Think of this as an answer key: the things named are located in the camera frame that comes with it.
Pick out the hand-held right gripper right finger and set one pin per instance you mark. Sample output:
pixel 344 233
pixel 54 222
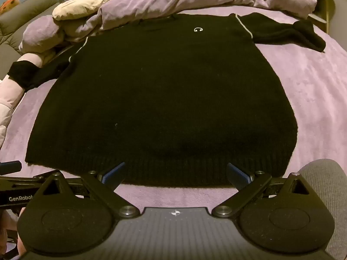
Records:
pixel 236 174

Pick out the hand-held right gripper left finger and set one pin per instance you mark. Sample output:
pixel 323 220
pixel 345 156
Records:
pixel 115 172

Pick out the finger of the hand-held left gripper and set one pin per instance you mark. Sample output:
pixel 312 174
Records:
pixel 24 181
pixel 10 165

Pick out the black knit sweater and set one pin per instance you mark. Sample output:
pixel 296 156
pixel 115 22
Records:
pixel 168 94

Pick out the person's left hand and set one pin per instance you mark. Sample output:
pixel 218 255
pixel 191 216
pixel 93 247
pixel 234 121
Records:
pixel 6 222

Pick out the light pink padded cloth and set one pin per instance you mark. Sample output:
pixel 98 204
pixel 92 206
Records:
pixel 8 97

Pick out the person's grey trouser leg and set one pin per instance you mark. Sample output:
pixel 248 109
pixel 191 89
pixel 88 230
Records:
pixel 328 189

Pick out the purple pillow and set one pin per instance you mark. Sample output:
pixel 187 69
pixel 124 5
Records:
pixel 40 35

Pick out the grey sofa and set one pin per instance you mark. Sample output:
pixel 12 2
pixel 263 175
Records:
pixel 19 19

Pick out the orange plush toy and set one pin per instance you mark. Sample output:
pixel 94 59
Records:
pixel 8 5

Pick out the cream plush face pillow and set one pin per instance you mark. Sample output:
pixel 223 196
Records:
pixel 81 2

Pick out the purple duvet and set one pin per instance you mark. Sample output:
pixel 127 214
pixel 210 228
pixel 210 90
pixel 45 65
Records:
pixel 173 0

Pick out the gold side table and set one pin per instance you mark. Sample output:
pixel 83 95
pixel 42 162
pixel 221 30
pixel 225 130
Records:
pixel 324 8

